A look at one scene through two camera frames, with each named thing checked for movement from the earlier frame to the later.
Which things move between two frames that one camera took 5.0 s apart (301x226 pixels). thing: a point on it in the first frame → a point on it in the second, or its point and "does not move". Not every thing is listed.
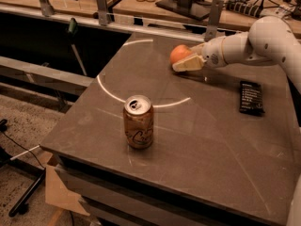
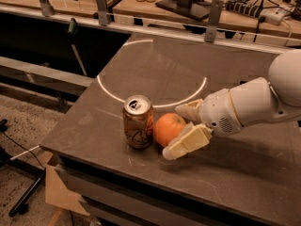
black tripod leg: [32, 189] does not move
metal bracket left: [46, 8] does not move
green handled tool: [72, 29] does not move
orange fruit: [178, 52] → [167, 126]
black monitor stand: [187, 3] does not move
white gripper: [213, 54] → [216, 110]
